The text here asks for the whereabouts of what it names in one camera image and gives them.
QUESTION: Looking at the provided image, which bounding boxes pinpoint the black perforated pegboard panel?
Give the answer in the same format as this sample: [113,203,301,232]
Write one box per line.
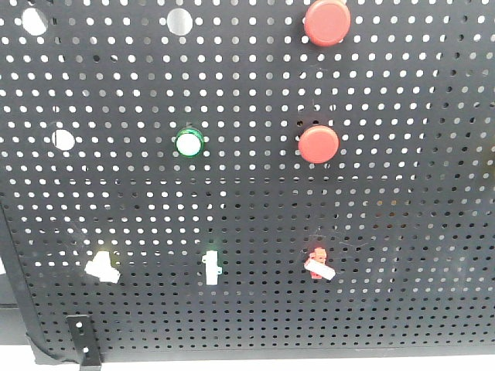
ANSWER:
[1,1,494,365]

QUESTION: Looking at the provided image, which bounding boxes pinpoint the green round push button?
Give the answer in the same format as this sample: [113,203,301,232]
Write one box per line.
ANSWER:
[175,127,204,158]

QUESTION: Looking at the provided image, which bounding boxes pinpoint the lower red mushroom button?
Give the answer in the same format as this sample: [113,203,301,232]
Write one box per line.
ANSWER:
[298,125,340,164]

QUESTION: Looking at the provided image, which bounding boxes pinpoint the red mushroom button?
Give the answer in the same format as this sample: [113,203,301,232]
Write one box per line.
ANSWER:
[304,0,351,47]
[298,125,340,164]

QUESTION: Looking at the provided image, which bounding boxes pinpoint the upper red mushroom button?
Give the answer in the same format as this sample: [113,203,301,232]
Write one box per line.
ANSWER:
[304,0,351,47]

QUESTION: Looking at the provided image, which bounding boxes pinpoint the red toggle switch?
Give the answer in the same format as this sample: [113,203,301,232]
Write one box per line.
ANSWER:
[303,247,336,281]

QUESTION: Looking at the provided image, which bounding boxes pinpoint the left black clamp bracket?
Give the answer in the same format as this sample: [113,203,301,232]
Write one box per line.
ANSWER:
[67,315,102,371]

